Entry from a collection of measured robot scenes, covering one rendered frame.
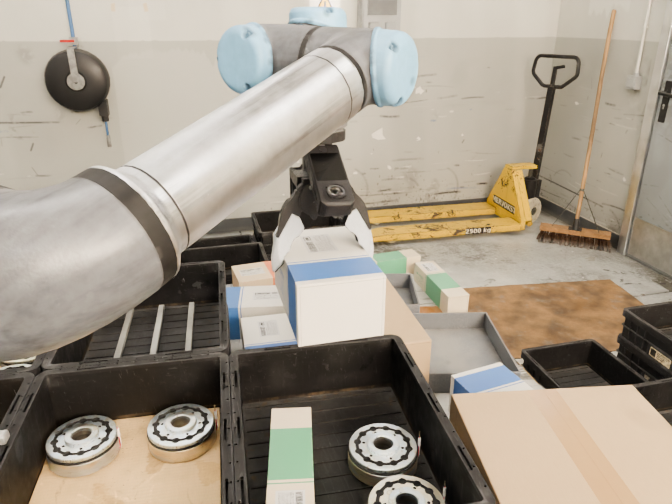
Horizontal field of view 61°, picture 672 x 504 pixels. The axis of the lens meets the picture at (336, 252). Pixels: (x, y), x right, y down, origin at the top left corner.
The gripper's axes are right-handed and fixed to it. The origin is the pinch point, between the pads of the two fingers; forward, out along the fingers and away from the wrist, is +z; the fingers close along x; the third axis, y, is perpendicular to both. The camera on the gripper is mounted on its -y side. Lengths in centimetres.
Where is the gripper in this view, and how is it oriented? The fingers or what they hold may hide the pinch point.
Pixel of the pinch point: (324, 269)
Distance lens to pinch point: 83.3
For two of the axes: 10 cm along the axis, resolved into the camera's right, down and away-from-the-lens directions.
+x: -9.7, 1.0, -2.3
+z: 0.0, 9.3, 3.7
